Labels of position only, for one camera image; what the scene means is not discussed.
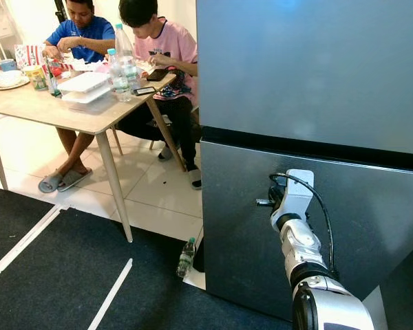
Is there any grey fridge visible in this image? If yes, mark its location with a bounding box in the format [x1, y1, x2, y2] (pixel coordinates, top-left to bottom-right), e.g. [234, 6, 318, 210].
[196, 0, 413, 324]

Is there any crumpled striped white paper bag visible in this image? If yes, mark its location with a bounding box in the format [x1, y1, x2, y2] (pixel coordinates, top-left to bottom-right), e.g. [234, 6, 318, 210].
[59, 52, 107, 73]

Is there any white ceramic bowl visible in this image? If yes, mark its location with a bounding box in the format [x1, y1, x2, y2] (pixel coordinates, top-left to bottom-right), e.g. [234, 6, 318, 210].
[0, 70, 25, 88]

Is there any patterned white plate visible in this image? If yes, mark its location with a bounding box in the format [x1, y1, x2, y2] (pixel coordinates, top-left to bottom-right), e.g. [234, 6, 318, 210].
[0, 76, 30, 91]

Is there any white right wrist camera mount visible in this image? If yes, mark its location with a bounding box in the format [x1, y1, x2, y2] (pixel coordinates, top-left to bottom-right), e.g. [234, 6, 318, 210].
[272, 169, 315, 224]

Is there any tall clear water bottle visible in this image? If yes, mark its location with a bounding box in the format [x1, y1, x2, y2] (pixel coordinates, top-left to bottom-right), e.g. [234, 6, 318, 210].
[114, 23, 140, 90]

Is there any dark grey floor mat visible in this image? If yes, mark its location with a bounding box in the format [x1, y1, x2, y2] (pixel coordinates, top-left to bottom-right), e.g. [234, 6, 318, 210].
[0, 186, 293, 330]

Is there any light wooden dining table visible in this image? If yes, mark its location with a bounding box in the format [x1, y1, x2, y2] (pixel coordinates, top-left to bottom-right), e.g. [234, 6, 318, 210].
[0, 65, 178, 243]

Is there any green snack pouch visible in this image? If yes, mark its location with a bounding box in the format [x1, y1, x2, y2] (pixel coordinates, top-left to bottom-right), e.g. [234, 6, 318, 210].
[45, 60, 63, 97]

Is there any small green-capped floor bottle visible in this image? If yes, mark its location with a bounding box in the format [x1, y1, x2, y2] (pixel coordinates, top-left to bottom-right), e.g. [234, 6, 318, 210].
[177, 237, 197, 278]

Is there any long white floor strip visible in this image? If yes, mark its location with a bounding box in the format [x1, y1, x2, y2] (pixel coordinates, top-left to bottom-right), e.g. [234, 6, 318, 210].
[0, 205, 63, 289]

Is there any person in pink shirt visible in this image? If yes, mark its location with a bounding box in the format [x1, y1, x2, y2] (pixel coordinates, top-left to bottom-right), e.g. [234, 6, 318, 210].
[116, 0, 200, 190]

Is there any short white floor strip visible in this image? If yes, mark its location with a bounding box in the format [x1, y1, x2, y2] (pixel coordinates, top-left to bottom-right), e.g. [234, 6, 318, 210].
[86, 258, 134, 330]

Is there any person in blue shirt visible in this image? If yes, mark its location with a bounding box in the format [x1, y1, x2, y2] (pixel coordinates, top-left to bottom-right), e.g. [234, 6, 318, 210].
[38, 0, 116, 193]

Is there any black smartphone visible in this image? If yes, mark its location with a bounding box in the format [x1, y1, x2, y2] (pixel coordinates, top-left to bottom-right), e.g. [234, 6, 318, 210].
[132, 85, 158, 97]

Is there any black shoe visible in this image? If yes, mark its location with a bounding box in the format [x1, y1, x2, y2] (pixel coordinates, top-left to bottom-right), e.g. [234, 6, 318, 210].
[193, 237, 206, 272]

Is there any yellow instant noodle cup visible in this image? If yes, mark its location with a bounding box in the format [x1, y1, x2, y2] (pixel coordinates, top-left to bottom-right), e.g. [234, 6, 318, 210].
[23, 65, 47, 92]

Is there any short clear water bottle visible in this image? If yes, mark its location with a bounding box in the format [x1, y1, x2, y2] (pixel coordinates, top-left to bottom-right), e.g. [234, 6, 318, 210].
[107, 48, 133, 102]

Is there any white shelf unit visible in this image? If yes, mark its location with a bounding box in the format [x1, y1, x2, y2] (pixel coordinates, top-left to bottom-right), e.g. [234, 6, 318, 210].
[0, 0, 21, 63]

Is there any black device with orange trim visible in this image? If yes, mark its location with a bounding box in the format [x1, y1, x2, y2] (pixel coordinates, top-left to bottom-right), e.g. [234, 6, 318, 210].
[145, 67, 169, 82]

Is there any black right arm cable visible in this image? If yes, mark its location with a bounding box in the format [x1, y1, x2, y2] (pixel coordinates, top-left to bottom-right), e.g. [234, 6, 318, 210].
[268, 172, 338, 276]

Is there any red white striped paper bag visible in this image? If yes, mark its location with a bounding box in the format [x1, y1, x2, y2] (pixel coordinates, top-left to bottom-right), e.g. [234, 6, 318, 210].
[14, 44, 45, 69]

